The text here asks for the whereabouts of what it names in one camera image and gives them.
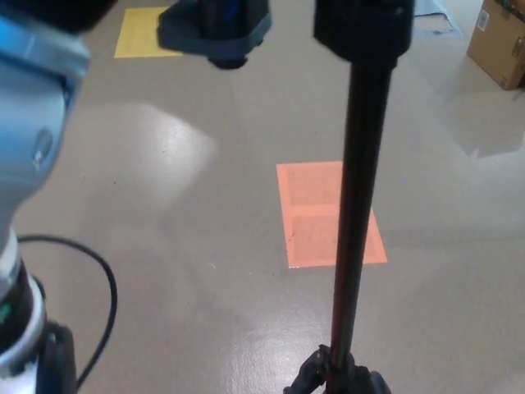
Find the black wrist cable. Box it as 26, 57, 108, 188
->
18, 233, 119, 387

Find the orange paper sheet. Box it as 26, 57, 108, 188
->
276, 161, 389, 270

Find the black tripod phone stand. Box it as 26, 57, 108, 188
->
157, 0, 413, 394

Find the brown cardboard box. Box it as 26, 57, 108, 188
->
467, 0, 525, 90

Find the yellow paper sheet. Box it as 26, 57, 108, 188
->
113, 7, 184, 59

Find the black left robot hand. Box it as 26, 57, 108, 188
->
0, 0, 121, 34

